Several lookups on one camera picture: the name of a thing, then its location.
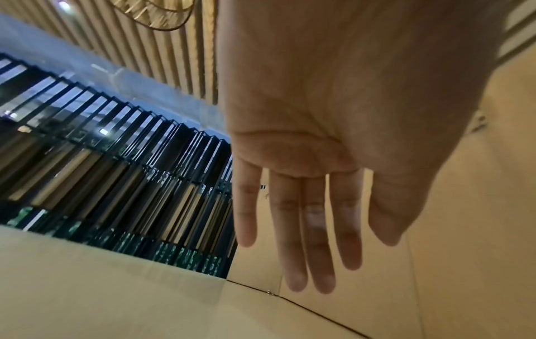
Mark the bronze wire pendant lamp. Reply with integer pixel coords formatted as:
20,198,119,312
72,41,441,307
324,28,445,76
109,0,197,33

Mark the person's left hand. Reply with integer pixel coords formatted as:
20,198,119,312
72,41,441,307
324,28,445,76
217,0,510,295

